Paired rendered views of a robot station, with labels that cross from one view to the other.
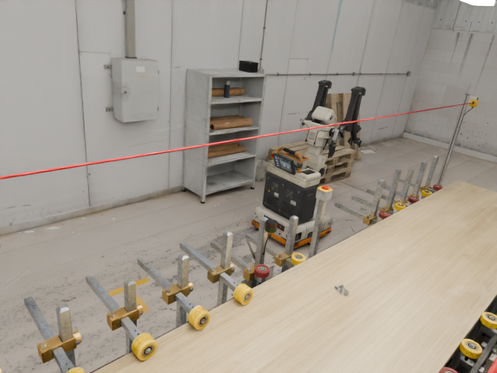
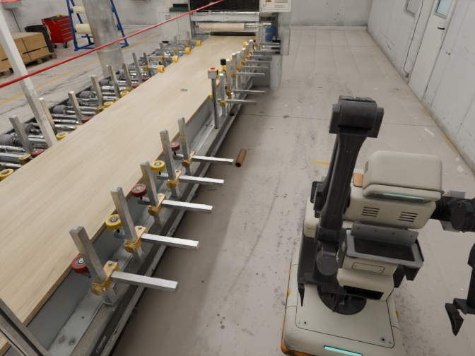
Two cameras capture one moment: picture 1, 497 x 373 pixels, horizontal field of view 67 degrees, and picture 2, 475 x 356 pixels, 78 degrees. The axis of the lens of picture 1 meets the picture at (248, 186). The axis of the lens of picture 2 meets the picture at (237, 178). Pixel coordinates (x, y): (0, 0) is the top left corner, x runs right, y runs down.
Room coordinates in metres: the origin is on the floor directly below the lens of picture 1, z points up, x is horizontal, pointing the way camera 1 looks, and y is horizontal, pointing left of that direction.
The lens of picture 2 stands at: (4.28, -1.57, 1.89)
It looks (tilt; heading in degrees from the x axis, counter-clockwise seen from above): 36 degrees down; 149
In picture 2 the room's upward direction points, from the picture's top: 2 degrees counter-clockwise
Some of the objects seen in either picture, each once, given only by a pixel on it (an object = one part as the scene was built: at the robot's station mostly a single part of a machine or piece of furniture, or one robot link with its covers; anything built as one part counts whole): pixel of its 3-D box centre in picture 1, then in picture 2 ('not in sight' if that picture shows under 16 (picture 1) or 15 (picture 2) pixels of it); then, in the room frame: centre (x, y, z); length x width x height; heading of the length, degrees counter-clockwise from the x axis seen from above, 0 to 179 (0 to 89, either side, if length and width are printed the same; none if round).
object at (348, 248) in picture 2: (322, 144); (378, 250); (3.92, -0.73, 0.99); 0.28 x 0.16 x 0.22; 44
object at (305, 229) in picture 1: (292, 220); (338, 303); (3.71, -0.53, 0.16); 0.67 x 0.64 x 0.25; 134
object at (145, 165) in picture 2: (404, 195); (153, 198); (2.99, -1.32, 0.88); 0.04 x 0.04 x 0.48; 46
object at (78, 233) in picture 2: (429, 180); (96, 270); (3.35, -1.67, 0.92); 0.04 x 0.04 x 0.48; 46
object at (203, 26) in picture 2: not in sight; (233, 26); (-0.51, 1.33, 1.05); 1.43 x 0.12 x 0.12; 46
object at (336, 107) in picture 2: (356, 109); (340, 181); (3.88, -1.00, 1.41); 0.11 x 0.06 x 0.43; 44
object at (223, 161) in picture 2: (359, 214); (202, 159); (2.67, -0.88, 0.80); 0.43 x 0.03 x 0.04; 46
